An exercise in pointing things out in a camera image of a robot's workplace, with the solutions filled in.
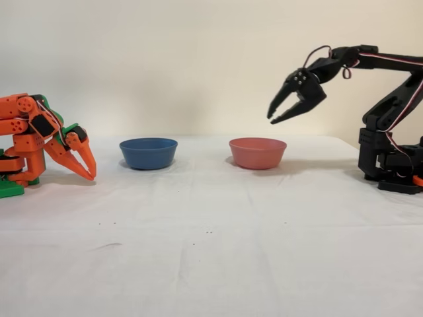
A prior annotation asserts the pink bowl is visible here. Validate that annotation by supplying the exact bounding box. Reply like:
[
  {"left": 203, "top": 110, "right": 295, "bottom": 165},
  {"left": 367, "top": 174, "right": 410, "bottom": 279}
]
[{"left": 229, "top": 137, "right": 288, "bottom": 170}]

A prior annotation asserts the blue bowl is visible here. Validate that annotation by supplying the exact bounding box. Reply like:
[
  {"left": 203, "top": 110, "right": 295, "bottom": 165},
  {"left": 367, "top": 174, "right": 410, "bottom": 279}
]
[{"left": 119, "top": 137, "right": 178, "bottom": 171}]

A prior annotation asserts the white table cloth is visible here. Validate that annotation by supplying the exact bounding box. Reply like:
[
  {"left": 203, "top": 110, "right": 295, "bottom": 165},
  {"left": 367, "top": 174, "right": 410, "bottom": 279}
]
[{"left": 0, "top": 133, "right": 423, "bottom": 317}]

